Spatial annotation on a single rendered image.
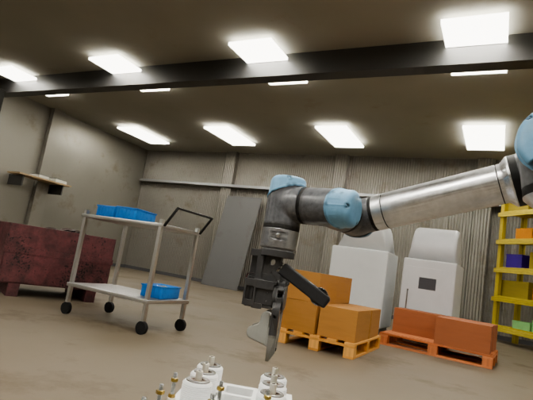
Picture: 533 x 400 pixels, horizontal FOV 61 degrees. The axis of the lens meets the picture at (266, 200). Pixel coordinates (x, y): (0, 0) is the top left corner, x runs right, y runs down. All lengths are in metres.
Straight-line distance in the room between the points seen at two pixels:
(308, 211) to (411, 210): 0.21
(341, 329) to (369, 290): 2.38
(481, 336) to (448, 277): 1.19
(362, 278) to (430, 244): 0.99
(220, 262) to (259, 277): 9.85
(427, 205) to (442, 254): 5.35
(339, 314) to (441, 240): 2.67
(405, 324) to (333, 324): 1.76
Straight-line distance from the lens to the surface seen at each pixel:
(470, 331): 5.18
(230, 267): 10.58
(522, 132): 0.77
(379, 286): 6.33
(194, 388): 1.51
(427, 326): 5.63
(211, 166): 12.04
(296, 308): 4.15
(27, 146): 11.13
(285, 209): 0.90
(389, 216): 0.95
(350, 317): 4.01
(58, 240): 4.88
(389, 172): 10.12
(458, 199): 0.92
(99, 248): 4.98
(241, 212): 10.96
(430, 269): 6.18
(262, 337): 0.91
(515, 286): 8.83
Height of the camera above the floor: 0.64
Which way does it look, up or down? 8 degrees up
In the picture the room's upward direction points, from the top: 9 degrees clockwise
